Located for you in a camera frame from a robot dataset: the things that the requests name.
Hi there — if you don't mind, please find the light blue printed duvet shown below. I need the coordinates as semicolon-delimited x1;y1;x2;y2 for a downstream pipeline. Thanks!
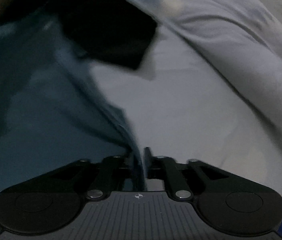
105;0;282;172

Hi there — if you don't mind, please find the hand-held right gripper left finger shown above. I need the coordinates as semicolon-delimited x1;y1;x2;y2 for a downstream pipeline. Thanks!
45;152;134;200

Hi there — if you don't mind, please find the black garment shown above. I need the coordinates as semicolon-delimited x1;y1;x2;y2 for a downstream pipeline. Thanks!
54;0;158;71

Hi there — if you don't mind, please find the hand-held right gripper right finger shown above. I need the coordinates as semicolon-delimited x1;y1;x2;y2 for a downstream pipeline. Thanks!
143;147;239;202

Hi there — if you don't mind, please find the teal blue t-shirt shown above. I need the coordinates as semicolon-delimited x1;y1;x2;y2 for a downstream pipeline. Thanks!
0;4;145;198

